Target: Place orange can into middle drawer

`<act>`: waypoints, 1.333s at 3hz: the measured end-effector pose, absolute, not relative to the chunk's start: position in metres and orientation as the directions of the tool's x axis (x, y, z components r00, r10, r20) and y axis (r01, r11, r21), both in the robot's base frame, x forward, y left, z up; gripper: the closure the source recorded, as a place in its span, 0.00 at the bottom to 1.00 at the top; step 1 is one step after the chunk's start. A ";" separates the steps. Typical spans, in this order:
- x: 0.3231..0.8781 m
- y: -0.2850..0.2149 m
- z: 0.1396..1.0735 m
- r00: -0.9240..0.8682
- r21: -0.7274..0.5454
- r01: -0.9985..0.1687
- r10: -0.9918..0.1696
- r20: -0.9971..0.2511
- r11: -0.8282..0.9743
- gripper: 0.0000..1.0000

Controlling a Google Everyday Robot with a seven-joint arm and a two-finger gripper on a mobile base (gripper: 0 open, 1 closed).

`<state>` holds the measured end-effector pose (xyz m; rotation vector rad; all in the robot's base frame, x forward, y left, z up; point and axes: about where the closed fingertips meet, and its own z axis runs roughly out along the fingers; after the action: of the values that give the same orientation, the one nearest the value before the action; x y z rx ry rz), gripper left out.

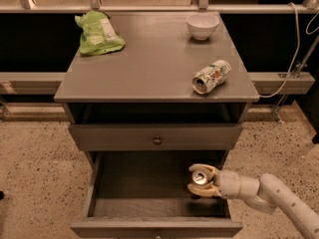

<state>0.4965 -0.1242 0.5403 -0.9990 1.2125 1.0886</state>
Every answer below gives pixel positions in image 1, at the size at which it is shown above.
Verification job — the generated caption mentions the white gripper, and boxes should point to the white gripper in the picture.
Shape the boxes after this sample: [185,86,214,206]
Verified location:
[187,163,241,199]

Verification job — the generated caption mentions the orange soda can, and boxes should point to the orange soda can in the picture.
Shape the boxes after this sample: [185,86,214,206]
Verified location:
[191,170,210,186]

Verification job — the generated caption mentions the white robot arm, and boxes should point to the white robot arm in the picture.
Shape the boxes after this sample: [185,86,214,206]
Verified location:
[187,164,319,239]

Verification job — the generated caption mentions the open grey lower drawer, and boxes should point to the open grey lower drawer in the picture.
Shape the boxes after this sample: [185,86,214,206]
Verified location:
[71,151,242,239]

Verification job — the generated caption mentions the grey wooden drawer cabinet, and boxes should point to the grey wooden drawer cabinet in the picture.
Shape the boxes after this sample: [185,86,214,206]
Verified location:
[53,11,260,239]

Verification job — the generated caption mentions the white green crushed can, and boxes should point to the white green crushed can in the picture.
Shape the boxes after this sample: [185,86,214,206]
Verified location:
[192,60,231,95]

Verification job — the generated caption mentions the grey top drawer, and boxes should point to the grey top drawer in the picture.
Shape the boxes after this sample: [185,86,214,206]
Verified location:
[69,123,242,151]

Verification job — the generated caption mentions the white ceramic bowl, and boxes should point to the white ceramic bowl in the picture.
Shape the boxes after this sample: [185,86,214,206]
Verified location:
[186,13,220,40]

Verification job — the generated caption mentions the green chip bag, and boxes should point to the green chip bag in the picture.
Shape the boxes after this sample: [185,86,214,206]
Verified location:
[75,11,126,56]

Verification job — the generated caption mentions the white cable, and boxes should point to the white cable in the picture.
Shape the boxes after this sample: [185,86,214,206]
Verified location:
[258,2,319,99]

